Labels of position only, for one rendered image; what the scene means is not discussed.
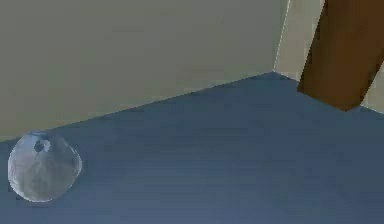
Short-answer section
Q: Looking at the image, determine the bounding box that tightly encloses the brown wooden cupboard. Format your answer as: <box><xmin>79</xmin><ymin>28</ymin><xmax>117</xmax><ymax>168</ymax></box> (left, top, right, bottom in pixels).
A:
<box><xmin>296</xmin><ymin>0</ymin><xmax>384</xmax><ymax>112</ymax></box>

